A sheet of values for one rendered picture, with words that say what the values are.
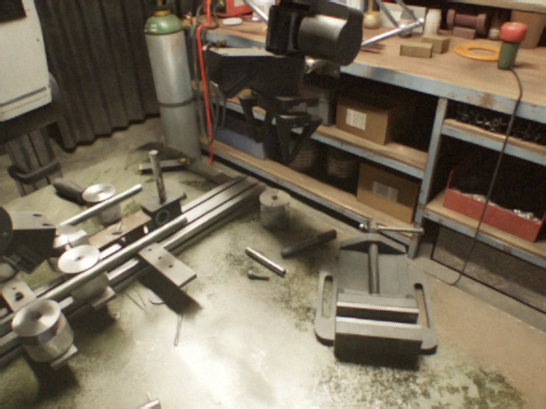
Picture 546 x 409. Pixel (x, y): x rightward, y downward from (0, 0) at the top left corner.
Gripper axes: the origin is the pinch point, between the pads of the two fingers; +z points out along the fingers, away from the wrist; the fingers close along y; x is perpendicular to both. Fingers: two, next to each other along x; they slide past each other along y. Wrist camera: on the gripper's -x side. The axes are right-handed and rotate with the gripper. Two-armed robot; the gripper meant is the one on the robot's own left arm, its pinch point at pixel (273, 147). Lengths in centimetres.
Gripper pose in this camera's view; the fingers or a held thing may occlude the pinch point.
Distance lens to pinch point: 63.6
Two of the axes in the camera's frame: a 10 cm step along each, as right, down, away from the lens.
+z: -1.1, 8.6, 5.0
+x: 8.3, -1.9, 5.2
